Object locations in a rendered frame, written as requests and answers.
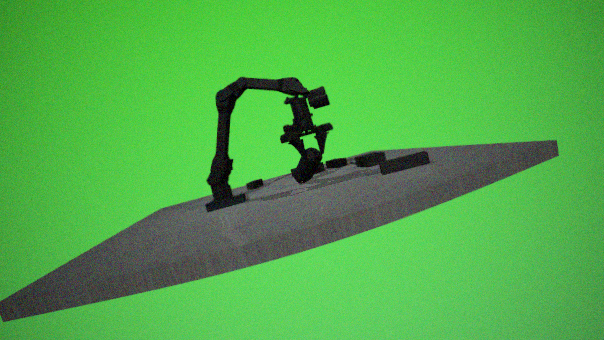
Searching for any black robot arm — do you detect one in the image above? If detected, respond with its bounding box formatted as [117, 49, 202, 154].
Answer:
[207, 76, 329, 202]

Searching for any dark grey controller unit with green rocker switches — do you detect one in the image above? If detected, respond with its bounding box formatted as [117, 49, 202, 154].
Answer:
[294, 147, 322, 183]

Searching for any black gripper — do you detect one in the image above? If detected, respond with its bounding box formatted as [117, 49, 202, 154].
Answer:
[280, 111, 334, 160]

